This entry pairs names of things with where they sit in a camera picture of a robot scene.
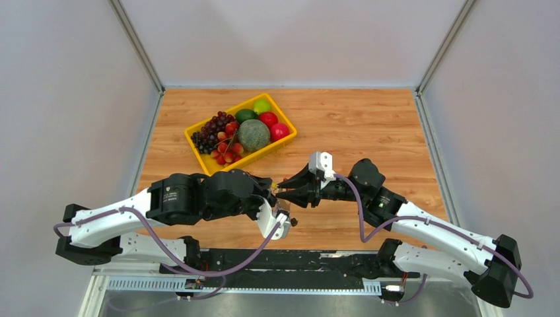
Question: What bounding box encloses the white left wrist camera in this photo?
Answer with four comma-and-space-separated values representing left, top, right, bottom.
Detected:
255, 201, 291, 240

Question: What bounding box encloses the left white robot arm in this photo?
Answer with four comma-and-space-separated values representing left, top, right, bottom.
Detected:
53, 169, 290, 273

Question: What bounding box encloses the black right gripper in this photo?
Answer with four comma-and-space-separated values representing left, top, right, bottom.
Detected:
276, 163, 366, 209

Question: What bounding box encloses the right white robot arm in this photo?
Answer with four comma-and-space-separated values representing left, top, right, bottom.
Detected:
277, 152, 526, 308

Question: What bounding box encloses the pink red apple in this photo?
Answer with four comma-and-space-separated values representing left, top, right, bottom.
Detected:
269, 123, 290, 142

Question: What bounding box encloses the red strawberry cluster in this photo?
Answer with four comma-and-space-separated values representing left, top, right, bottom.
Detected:
209, 121, 244, 167

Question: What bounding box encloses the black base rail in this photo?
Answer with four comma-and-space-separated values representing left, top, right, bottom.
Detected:
180, 248, 404, 290

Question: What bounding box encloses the green netted melon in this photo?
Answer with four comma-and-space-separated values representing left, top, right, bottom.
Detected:
238, 119, 270, 151

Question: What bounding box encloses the dark purple grape bunch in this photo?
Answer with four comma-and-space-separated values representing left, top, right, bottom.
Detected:
190, 111, 239, 155

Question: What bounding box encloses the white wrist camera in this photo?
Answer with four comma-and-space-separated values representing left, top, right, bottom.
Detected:
255, 201, 291, 240
308, 151, 336, 190

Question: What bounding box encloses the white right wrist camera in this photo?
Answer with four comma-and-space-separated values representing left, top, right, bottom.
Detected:
308, 151, 336, 190

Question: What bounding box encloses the dark green lime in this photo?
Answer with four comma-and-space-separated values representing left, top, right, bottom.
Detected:
235, 109, 258, 124

